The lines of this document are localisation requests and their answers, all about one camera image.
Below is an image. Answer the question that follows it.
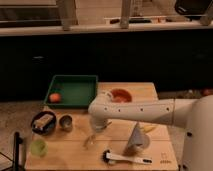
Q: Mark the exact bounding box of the black stand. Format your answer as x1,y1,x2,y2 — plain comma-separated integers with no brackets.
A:
0,132,25,171

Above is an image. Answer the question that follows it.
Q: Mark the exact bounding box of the yellow banana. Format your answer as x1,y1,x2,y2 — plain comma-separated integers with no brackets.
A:
140,125,157,133

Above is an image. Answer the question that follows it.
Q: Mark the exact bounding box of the green plastic tray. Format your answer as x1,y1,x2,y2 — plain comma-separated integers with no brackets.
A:
44,75,98,109

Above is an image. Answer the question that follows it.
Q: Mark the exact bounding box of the wrapped snack bar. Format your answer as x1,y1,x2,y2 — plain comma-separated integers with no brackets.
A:
33,114,53,130

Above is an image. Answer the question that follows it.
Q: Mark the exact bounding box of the wooden table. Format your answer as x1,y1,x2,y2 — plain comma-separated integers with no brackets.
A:
24,82,179,171

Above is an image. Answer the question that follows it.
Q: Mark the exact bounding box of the black bowl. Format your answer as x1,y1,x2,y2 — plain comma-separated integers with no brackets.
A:
31,111,56,136

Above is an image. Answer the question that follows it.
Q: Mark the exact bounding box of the grey paper bag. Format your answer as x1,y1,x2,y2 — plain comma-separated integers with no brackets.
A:
123,123,150,156

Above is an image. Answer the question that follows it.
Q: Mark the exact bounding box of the orange fruit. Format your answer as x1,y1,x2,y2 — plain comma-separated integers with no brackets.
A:
49,93,61,103

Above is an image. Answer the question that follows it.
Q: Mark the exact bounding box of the red bowl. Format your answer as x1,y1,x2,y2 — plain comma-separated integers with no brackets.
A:
111,89,132,103

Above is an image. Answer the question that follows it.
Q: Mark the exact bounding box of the small metal cup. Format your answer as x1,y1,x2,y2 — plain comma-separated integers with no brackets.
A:
59,115,72,132

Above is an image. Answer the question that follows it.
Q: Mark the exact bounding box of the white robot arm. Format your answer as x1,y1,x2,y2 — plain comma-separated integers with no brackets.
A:
88,92,213,171

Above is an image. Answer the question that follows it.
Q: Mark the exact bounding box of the green plastic cup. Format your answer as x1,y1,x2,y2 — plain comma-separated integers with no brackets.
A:
30,139,47,157

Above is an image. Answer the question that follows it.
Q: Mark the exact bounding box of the white dish brush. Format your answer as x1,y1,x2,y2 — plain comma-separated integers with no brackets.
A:
102,150,152,165

